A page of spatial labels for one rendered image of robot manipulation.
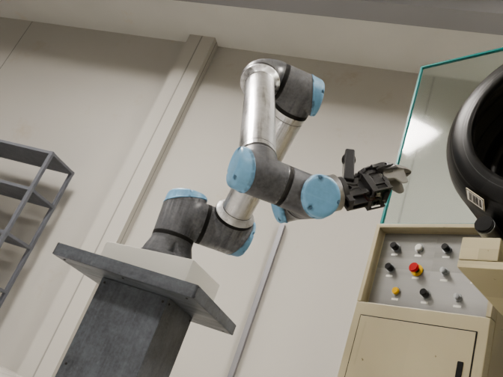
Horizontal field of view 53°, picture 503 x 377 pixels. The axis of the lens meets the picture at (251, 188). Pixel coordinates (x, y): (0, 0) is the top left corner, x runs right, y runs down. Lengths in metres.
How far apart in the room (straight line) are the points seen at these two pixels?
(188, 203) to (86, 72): 4.42
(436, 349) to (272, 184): 1.17
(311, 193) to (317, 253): 3.19
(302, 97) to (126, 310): 0.85
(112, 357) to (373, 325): 1.04
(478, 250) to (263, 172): 0.55
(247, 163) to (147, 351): 0.79
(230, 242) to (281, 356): 2.30
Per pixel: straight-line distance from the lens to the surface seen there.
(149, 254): 1.68
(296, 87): 1.53
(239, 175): 1.01
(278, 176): 1.02
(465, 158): 1.40
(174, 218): 1.78
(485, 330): 1.99
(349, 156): 1.31
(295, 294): 4.12
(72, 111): 5.80
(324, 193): 1.04
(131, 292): 1.68
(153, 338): 1.62
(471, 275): 1.32
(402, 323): 2.11
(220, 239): 1.81
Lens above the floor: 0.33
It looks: 23 degrees up
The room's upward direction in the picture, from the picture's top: 21 degrees clockwise
